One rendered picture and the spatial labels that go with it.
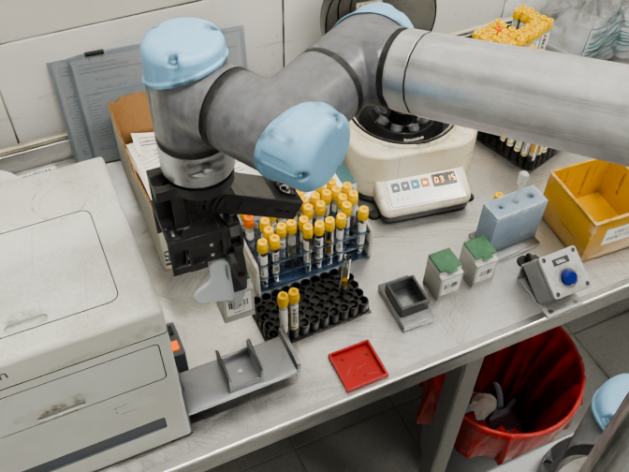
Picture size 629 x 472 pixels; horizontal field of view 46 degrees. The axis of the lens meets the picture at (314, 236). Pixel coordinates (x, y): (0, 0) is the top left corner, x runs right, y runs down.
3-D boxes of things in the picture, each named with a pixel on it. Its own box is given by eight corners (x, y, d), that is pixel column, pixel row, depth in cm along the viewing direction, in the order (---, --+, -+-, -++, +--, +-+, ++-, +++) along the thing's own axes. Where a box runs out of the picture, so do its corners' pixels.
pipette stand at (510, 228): (490, 265, 125) (503, 226, 117) (467, 237, 129) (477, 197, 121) (538, 246, 128) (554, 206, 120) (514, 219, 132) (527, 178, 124)
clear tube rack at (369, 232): (257, 297, 120) (255, 269, 114) (236, 254, 126) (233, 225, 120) (371, 258, 125) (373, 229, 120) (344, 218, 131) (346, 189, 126)
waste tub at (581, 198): (577, 265, 125) (595, 225, 118) (534, 211, 133) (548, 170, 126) (643, 243, 129) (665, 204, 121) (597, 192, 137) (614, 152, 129)
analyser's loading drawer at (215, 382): (164, 430, 102) (158, 412, 98) (150, 391, 106) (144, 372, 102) (300, 377, 108) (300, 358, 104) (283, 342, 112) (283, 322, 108)
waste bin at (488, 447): (440, 545, 180) (472, 466, 147) (370, 419, 202) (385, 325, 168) (566, 483, 191) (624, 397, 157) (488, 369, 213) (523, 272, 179)
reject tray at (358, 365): (347, 393, 108) (347, 390, 108) (328, 357, 112) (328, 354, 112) (388, 376, 110) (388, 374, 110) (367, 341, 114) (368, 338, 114)
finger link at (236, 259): (224, 276, 87) (212, 216, 82) (238, 272, 87) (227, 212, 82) (236, 301, 83) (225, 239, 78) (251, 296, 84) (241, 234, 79)
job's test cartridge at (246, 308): (225, 324, 92) (221, 293, 87) (212, 296, 95) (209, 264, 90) (255, 314, 93) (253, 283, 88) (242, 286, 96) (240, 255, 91)
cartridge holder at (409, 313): (403, 332, 116) (405, 318, 113) (377, 289, 121) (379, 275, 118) (433, 321, 117) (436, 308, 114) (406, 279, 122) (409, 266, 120)
